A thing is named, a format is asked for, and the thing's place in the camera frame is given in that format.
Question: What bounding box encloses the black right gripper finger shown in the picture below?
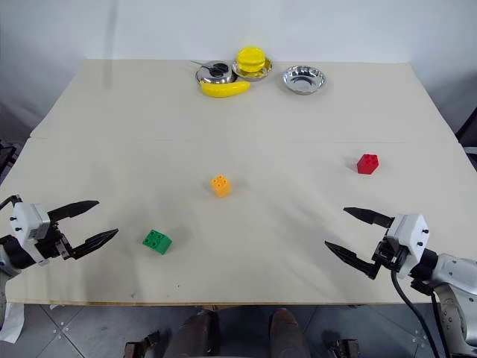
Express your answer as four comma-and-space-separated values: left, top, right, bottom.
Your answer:
324, 240, 382, 281
343, 207, 396, 229

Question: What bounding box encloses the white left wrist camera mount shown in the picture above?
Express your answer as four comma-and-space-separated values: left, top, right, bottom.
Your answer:
10, 202, 51, 266

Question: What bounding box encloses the empty steel bowl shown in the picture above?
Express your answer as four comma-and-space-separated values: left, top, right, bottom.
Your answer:
280, 64, 328, 96

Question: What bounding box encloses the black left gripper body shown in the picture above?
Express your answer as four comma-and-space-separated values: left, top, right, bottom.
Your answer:
34, 219, 72, 264

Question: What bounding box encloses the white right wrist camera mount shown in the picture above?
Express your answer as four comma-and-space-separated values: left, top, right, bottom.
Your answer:
385, 213, 430, 280

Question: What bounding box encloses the dark metal foot bracket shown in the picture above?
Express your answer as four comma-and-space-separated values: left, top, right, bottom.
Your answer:
322, 336, 360, 358

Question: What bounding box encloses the yellow toy building block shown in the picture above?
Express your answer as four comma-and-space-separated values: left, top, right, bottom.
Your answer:
210, 174, 233, 199

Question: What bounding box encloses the steel lid with black knob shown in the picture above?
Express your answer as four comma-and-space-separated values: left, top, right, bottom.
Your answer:
195, 60, 237, 87

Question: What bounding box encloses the dark equipment beside table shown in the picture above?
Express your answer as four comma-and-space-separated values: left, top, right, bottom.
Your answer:
0, 139, 18, 177

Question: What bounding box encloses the red toy building block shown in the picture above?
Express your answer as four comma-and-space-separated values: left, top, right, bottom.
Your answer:
356, 152, 381, 175

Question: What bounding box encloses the small steel plate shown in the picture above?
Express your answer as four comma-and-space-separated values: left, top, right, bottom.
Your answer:
231, 57, 274, 82

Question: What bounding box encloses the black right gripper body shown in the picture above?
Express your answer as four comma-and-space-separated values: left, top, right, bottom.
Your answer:
372, 233, 410, 275

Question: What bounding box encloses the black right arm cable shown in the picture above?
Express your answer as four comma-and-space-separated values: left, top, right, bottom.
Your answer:
390, 269, 441, 358
429, 292, 452, 358

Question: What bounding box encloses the green toy building block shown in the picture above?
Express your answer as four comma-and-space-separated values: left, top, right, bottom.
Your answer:
142, 228, 174, 257

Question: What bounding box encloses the yellow toy burger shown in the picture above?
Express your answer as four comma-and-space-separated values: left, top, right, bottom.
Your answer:
236, 45, 268, 75

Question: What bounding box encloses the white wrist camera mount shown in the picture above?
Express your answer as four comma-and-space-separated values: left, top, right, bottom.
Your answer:
385, 213, 430, 280
10, 202, 51, 266

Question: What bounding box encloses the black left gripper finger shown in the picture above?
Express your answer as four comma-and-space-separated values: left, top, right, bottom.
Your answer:
61, 228, 119, 261
47, 200, 101, 224

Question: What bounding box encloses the yellow toy banana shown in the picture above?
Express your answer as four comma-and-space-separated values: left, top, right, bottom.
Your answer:
198, 79, 252, 99

